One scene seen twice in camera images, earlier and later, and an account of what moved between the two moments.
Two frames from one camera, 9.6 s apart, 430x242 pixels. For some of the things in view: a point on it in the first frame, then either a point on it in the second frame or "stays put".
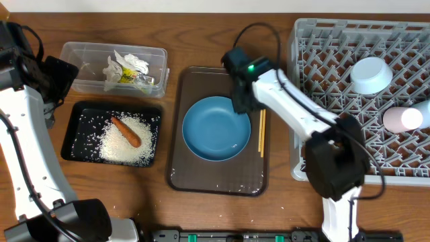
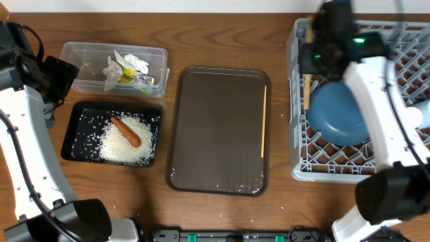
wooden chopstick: [260, 130] -> [307, 76]
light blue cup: [424, 107] stays put
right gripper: [238, 107] -> [306, 50]
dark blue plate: [213, 130] -> [333, 112]
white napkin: [113, 72] stays put
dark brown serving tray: [246, 175] stays put
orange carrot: [126, 132] stays put
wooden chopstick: [263, 134] stays put
